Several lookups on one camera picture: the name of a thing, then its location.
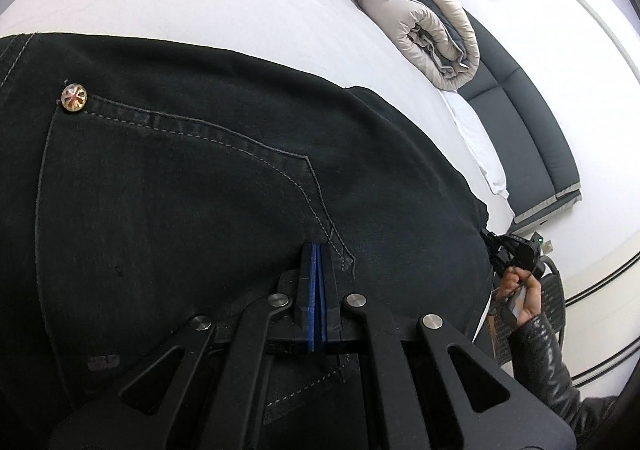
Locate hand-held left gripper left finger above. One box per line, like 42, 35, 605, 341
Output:
47, 244, 317, 450

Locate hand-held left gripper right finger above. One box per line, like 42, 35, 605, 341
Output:
316, 244, 577, 450

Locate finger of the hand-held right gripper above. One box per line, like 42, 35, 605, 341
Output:
480, 229, 508, 275

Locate black pants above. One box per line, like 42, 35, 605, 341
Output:
0, 32, 501, 450

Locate person's right forearm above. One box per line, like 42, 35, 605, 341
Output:
507, 312, 621, 446

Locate person's right hand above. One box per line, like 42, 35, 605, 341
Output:
495, 267, 542, 325

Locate flat white pillow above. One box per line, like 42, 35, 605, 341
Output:
440, 88, 510, 195

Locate grey padded headboard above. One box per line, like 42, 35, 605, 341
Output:
460, 10, 583, 225

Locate rolled beige duvet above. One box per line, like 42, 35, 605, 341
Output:
352, 0, 481, 91

